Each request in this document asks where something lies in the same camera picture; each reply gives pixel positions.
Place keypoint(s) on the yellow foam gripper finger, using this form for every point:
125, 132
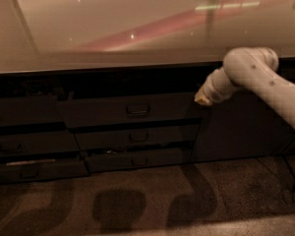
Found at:
201, 99

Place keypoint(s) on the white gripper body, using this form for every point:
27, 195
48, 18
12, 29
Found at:
210, 92

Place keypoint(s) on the dark drawer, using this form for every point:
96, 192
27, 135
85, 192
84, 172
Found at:
137, 137
79, 113
34, 172
37, 143
28, 110
138, 159

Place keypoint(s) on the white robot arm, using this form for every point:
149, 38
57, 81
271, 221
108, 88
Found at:
253, 69

